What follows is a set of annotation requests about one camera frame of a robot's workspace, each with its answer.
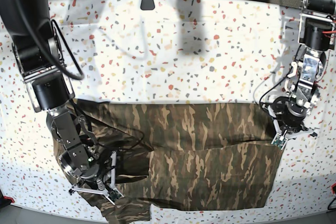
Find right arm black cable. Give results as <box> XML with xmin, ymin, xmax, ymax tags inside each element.
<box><xmin>0</xmin><ymin>0</ymin><xmax>85</xmax><ymax>81</ymax></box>

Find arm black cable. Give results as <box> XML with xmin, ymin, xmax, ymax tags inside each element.
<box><xmin>258</xmin><ymin>45</ymin><xmax>302</xmax><ymax>109</ymax></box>
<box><xmin>0</xmin><ymin>0</ymin><xmax>85</xmax><ymax>81</ymax></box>

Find red black clamp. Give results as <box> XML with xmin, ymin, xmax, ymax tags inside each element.
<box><xmin>0</xmin><ymin>196</ymin><xmax>14</xmax><ymax>208</ymax></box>

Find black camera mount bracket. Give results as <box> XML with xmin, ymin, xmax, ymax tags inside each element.
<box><xmin>140</xmin><ymin>0</ymin><xmax>155</xmax><ymax>11</ymax></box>

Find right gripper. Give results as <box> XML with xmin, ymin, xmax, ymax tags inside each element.
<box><xmin>59</xmin><ymin>151</ymin><xmax>117</xmax><ymax>200</ymax></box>

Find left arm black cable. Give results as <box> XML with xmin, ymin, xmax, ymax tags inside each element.
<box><xmin>258</xmin><ymin>45</ymin><xmax>302</xmax><ymax>109</ymax></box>

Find camouflage T-shirt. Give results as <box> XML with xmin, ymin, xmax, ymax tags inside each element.
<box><xmin>68</xmin><ymin>100</ymin><xmax>282</xmax><ymax>223</ymax></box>

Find terrazzo pattern table cloth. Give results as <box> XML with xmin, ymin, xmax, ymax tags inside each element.
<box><xmin>1</xmin><ymin>0</ymin><xmax>335</xmax><ymax>223</ymax></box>

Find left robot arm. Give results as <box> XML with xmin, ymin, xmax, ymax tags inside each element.
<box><xmin>267</xmin><ymin>0</ymin><xmax>335</xmax><ymax>148</ymax></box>

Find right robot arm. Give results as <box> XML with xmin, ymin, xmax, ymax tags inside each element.
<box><xmin>1</xmin><ymin>0</ymin><xmax>122</xmax><ymax>203</ymax></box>

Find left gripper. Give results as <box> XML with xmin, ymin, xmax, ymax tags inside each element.
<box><xmin>269</xmin><ymin>97</ymin><xmax>318</xmax><ymax>140</ymax></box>

